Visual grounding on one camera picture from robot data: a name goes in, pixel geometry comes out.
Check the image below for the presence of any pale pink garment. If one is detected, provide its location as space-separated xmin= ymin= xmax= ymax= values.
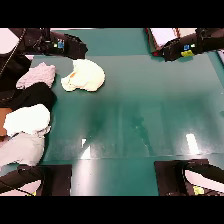
xmin=15 ymin=61 xmax=57 ymax=91

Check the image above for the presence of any white folded garment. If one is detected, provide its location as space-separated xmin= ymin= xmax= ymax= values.
xmin=149 ymin=27 xmax=179 ymax=48

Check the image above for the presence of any cream garment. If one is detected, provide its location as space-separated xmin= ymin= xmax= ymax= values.
xmin=60 ymin=58 xmax=107 ymax=93

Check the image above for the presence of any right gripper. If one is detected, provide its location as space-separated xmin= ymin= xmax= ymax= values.
xmin=161 ymin=37 xmax=184 ymax=63

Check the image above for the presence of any black garment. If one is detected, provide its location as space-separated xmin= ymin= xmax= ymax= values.
xmin=0 ymin=81 xmax=58 ymax=112

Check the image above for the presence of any grey garment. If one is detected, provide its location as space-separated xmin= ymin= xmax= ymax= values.
xmin=0 ymin=131 xmax=46 ymax=168

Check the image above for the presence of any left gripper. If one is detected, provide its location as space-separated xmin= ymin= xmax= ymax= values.
xmin=64 ymin=34 xmax=90 ymax=61

